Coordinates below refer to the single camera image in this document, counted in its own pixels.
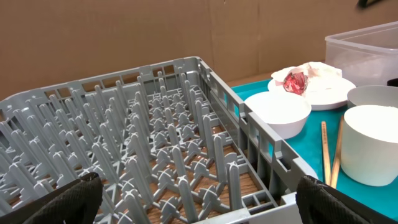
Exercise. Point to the white napkin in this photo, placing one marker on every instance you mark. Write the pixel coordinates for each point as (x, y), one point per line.
(318, 74)

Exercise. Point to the wooden chopstick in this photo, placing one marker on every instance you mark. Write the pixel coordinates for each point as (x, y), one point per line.
(336, 162)
(326, 155)

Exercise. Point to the lower wooden chopstick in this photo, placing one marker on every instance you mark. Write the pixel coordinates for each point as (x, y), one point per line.
(336, 162)

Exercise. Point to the white paper cup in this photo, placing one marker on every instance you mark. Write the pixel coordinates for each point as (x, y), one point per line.
(369, 144)

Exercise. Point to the small white bowl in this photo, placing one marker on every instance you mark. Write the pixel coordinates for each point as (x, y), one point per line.
(286, 113)

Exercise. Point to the upper wooden chopstick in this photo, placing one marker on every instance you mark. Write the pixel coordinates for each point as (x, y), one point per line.
(326, 155)

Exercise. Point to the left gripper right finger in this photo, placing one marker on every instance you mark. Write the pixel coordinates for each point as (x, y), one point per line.
(318, 203)

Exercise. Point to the clear plastic bin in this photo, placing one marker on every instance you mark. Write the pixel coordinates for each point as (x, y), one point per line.
(366, 56)

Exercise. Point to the white flat plate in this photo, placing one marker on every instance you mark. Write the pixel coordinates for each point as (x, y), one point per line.
(314, 99)

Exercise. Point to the grey bowl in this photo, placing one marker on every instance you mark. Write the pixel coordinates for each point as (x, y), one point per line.
(373, 95)

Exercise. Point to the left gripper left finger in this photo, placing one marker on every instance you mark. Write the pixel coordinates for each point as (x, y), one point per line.
(76, 202)

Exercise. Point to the red snack wrapper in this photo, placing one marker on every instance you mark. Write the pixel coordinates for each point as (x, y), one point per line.
(295, 83)

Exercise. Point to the grey dishwasher rack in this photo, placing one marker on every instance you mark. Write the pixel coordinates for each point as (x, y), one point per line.
(171, 142)

